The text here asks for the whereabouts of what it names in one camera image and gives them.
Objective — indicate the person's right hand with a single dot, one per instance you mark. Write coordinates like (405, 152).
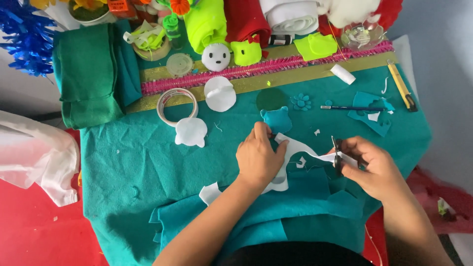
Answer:
(377, 171)

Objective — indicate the person's left hand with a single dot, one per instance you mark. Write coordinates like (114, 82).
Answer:
(257, 159)

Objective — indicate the white felt sheet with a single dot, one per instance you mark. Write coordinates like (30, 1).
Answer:
(295, 146)

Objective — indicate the black scissors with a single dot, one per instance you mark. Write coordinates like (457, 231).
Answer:
(337, 159)

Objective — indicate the teal felt cat head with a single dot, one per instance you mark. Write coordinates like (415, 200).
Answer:
(277, 120)

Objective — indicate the teal felt offcut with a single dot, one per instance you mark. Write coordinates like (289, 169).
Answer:
(373, 123)

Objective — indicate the white felt scrap on offcut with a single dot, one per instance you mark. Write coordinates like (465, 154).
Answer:
(374, 116)

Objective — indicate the dark green felt circle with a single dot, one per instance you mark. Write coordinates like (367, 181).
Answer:
(271, 99)

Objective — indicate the teal felt sheet with cut-outs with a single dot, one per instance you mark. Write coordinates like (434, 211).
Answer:
(258, 221)

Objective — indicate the blue pen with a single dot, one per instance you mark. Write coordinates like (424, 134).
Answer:
(351, 108)

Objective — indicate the white felt cat head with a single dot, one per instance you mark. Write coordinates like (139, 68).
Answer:
(191, 132)

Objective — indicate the teal felt flower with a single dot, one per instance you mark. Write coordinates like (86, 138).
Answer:
(301, 102)

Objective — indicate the white felt round piece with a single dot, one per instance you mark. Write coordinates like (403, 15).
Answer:
(220, 95)

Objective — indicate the small teal felt circle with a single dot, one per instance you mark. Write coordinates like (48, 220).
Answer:
(328, 102)

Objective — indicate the thin white felt sliver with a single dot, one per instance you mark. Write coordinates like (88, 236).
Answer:
(385, 85)

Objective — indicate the pink sequin trim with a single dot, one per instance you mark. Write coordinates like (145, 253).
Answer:
(236, 73)

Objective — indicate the gold glitter ribbon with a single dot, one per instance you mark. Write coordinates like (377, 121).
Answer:
(295, 77)

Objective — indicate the yellow utility knife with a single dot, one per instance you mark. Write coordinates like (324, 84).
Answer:
(401, 84)

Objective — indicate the person's black clothing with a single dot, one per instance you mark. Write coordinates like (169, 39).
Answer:
(295, 255)

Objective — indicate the white thread spool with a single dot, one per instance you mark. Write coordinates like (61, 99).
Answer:
(342, 74)

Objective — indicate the neon yellow felt cat head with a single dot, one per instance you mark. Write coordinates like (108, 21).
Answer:
(244, 53)

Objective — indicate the clear tape roll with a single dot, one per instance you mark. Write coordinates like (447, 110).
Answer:
(161, 107)

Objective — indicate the teal felt table cover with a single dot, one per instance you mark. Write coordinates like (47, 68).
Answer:
(147, 166)

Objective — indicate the white plush face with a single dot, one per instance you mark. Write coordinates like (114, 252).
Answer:
(216, 57)

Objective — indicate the black thread spool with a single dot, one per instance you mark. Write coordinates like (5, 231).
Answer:
(279, 39)

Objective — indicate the neon yellow felt pieces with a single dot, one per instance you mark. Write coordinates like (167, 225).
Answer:
(316, 46)

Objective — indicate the clear glass bowl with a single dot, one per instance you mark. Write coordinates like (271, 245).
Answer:
(362, 36)

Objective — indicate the red felt roll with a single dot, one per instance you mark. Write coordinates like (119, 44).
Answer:
(247, 20)

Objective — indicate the neon yellow felt roll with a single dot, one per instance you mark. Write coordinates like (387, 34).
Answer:
(207, 24)

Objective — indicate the white felt roll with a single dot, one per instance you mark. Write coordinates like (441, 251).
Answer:
(292, 16)

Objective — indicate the green glitter bottle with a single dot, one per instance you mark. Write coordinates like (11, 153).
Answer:
(172, 29)

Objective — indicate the wooden bowl with ribbons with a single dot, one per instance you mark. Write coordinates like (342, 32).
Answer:
(149, 42)

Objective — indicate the red ruffled fabric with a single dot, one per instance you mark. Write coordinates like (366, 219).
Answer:
(391, 11)

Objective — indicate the white stuffing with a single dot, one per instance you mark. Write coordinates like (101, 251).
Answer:
(351, 11)

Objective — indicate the orange pompom flower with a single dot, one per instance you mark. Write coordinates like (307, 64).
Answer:
(180, 6)

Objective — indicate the folded green felt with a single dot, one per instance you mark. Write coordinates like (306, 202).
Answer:
(88, 74)

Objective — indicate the orange box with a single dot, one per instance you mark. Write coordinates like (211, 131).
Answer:
(120, 7)

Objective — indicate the white pot with yellow flowers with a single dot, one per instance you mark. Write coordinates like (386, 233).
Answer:
(88, 11)

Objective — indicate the blue tinsel decoration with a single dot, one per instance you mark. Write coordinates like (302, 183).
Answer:
(27, 37)

